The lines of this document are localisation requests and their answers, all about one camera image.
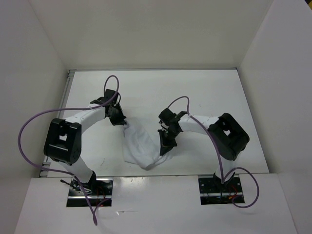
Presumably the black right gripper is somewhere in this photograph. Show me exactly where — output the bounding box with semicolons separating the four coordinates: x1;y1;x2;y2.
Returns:
158;127;180;155

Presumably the white skirt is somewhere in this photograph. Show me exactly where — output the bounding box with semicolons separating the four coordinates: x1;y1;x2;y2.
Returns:
122;118;173;171

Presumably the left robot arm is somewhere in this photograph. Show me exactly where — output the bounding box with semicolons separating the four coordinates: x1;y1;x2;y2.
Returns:
43;89;126;195

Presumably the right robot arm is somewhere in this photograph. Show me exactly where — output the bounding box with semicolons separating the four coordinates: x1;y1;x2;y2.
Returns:
158;108;250;192

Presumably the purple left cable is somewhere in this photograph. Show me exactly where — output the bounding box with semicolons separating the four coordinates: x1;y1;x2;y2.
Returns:
19;75;120;226

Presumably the purple cable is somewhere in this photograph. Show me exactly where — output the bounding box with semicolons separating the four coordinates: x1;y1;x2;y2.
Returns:
167;96;259;209
19;75;120;226

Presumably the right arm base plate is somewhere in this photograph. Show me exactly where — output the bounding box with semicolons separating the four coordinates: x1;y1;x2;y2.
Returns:
198;175;245;205

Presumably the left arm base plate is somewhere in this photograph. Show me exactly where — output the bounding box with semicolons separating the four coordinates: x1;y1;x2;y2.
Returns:
61;177;114;208

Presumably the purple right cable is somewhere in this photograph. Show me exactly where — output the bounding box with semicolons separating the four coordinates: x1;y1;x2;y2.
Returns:
167;96;259;209

